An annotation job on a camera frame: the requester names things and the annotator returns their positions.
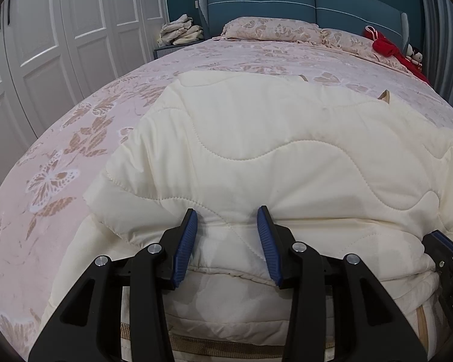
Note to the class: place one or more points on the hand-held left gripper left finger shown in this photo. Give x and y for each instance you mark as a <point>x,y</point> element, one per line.
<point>185,249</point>

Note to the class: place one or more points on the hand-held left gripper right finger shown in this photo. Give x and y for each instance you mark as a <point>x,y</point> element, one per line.
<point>268,247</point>

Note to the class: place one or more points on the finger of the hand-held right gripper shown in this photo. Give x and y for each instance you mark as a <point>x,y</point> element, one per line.
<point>451,243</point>

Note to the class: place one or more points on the cream quilted blanket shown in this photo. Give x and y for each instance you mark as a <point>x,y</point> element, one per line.
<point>268,139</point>

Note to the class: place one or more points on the bed with pink floral sheet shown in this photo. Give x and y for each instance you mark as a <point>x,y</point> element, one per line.
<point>60,158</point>

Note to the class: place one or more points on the small plush toy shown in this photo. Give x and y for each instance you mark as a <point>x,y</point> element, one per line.
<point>414,53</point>

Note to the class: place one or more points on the blue grey nightstand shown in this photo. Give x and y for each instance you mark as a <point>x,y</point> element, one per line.
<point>166,51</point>

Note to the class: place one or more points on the red garment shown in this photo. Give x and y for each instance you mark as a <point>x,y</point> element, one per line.
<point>390,51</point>

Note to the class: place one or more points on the grey blue curtain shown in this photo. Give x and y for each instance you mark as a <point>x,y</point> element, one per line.
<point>445,37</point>

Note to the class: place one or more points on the pile of cream cloths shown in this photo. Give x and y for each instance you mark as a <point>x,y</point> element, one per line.
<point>181,30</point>

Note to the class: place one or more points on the white panelled wardrobe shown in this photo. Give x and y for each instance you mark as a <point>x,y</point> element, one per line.
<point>53,45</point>

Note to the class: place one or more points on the blue padded headboard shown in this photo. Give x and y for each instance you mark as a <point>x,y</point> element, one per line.
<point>287,2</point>

